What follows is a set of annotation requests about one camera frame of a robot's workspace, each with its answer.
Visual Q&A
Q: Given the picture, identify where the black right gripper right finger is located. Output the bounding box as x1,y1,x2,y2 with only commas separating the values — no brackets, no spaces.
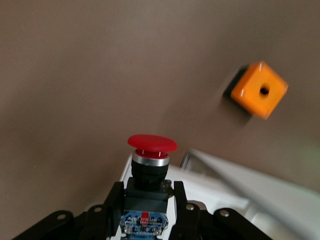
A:
169,179,201,240

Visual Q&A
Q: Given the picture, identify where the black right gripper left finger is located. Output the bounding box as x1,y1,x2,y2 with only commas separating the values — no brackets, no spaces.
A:
84,181,126,240

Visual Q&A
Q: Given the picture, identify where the red mushroom push button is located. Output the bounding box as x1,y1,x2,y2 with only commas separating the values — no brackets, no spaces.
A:
119,134,179,240

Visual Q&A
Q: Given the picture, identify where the white drawer cabinet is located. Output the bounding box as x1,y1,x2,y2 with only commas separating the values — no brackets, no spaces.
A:
117,147,320,240

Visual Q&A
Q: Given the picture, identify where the orange box with hole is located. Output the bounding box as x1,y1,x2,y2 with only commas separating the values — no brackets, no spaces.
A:
223,60,290,121

